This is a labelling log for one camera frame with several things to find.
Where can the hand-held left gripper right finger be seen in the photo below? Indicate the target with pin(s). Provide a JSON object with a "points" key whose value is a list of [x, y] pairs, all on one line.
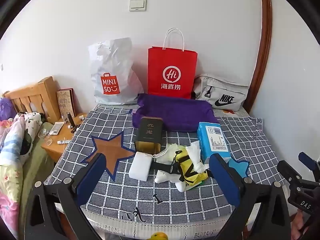
{"points": [[222, 177]]}

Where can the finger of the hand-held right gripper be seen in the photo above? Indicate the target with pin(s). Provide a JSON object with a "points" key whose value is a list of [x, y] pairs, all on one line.
{"points": [[288, 172], [308, 161]]}

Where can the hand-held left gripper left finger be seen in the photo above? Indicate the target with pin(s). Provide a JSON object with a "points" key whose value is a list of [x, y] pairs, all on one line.
{"points": [[92, 177]]}

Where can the white sponge block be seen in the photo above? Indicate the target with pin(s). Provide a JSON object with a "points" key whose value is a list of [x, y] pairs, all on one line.
{"points": [[140, 165]]}

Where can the white plastic bag red print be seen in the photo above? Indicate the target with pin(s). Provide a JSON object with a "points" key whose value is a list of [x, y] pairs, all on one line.
{"points": [[166, 177]]}

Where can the white face mask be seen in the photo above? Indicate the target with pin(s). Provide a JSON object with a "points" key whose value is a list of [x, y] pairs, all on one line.
{"points": [[168, 155]]}

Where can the person's right hand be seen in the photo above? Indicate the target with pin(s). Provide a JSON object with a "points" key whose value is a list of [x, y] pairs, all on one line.
{"points": [[300, 226]]}

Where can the grey checkered bedsheet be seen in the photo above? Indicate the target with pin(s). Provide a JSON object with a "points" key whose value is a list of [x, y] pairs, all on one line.
{"points": [[120, 192]]}

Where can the white tissue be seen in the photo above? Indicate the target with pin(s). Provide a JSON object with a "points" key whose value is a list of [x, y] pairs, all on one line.
{"points": [[196, 155]]}

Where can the blue wet wipes pack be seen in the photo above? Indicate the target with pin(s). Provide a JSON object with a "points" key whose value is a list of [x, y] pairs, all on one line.
{"points": [[213, 140]]}

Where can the wooden nightstand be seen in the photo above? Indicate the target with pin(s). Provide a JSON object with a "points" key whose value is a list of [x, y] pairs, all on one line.
{"points": [[56, 150]]}

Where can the white tube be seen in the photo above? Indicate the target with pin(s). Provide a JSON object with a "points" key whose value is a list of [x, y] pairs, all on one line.
{"points": [[63, 141]]}

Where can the small black item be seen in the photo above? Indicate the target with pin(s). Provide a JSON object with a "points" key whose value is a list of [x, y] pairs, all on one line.
{"points": [[75, 128]]}

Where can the white packet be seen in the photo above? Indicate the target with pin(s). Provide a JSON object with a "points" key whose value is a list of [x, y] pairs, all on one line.
{"points": [[56, 128]]}

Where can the clear glass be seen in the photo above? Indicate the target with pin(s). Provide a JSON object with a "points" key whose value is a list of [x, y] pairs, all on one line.
{"points": [[45, 136]]}

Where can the small black bottle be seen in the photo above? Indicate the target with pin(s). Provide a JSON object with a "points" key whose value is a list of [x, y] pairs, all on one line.
{"points": [[69, 118]]}

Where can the dark green tin box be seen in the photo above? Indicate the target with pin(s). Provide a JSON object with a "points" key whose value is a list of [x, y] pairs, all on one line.
{"points": [[148, 132]]}

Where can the panda print pillow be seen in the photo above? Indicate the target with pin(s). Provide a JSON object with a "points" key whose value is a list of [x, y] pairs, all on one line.
{"points": [[28, 135]]}

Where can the patterned notebook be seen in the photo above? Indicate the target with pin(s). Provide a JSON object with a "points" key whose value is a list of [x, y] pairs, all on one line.
{"points": [[65, 102]]}

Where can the purple cloth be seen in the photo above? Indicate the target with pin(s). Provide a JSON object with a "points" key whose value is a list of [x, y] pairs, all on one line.
{"points": [[175, 112]]}

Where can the floral quilt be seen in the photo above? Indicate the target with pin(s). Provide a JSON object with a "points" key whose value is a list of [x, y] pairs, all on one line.
{"points": [[10, 170]]}

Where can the grey waist bag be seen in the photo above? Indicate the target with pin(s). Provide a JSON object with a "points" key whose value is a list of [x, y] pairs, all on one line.
{"points": [[222, 92]]}

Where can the yellow toy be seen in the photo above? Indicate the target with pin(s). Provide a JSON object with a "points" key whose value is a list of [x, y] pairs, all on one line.
{"points": [[158, 236]]}

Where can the wooden headboard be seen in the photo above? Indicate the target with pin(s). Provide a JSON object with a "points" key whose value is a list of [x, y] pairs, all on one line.
{"points": [[32, 95]]}

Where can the purple plush toy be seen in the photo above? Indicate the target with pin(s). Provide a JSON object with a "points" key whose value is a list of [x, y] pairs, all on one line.
{"points": [[7, 108]]}

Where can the white plastic shopping bag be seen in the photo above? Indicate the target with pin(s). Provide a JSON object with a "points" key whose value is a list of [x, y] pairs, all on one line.
{"points": [[112, 65]]}

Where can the red paper bag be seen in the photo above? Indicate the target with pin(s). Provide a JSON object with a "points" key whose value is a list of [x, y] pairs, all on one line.
{"points": [[172, 72]]}

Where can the brown wooden door frame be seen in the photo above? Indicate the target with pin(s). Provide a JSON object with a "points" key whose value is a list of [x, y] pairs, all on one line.
{"points": [[263, 42]]}

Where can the white wall switch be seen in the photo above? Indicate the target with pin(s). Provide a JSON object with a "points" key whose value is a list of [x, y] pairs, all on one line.
{"points": [[137, 4]]}

